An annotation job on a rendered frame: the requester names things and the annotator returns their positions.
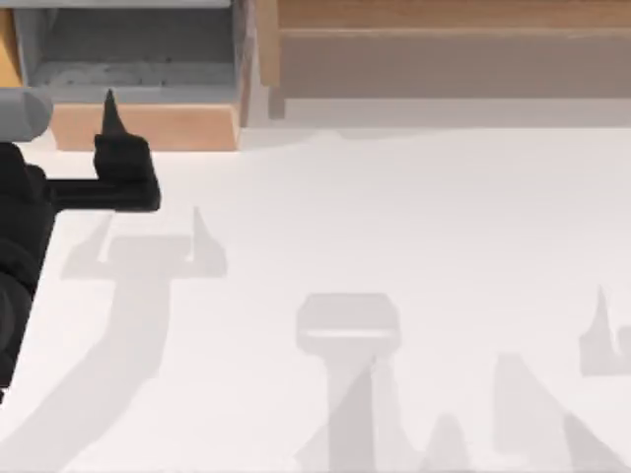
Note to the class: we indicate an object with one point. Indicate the wooden cupboard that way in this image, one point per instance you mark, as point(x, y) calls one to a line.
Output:
point(7, 49)

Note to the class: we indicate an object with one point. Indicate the pale wooden drawer front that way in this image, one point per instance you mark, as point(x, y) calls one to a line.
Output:
point(143, 127)

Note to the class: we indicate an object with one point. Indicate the wooden open shelf unit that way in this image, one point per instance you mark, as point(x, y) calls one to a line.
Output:
point(443, 49)

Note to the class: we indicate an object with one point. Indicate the pale grey rounded box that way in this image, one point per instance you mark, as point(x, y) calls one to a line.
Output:
point(24, 115)

